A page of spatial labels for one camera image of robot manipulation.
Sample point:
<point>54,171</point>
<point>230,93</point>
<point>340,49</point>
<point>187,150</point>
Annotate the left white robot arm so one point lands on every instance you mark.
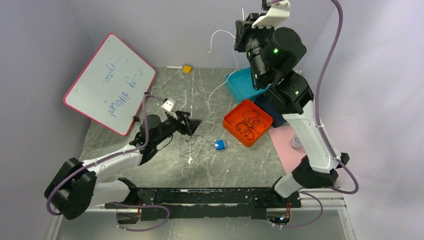
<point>81,184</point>

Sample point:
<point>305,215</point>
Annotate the yellow small block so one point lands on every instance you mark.
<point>187,69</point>

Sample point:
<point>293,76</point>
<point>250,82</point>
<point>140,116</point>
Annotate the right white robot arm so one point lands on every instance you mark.
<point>272,54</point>

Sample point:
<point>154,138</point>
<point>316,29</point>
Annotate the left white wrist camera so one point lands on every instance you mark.
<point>170,105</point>

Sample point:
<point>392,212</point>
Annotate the white marker pen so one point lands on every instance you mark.
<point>175,67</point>

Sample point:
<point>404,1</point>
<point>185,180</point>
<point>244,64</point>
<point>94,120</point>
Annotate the pink-framed whiteboard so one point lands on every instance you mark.
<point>110,88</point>

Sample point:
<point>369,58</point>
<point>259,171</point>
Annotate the navy plastic box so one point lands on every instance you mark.
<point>265,104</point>

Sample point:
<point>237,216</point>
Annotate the orange plastic box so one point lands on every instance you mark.
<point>247,122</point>

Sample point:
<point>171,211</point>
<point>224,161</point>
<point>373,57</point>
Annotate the blue white small block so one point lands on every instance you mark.
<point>220,145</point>

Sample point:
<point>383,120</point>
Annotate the teal plastic box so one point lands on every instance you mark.
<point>239,84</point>

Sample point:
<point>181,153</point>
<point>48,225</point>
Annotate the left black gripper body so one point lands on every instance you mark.
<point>172,125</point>

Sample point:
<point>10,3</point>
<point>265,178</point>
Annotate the small clear cup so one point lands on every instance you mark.
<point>295,142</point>

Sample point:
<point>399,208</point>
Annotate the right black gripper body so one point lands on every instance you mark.
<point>251,40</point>

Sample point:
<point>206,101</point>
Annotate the pink mat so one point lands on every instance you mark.
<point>289,157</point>

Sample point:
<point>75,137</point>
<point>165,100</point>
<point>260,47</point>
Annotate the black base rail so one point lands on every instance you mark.
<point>196,203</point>

